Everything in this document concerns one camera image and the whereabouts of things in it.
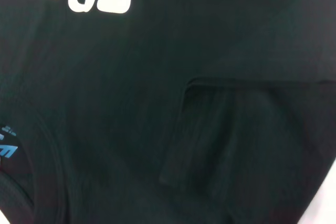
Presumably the black FREE print t-shirt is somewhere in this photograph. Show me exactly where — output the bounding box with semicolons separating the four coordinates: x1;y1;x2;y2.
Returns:
0;0;336;224

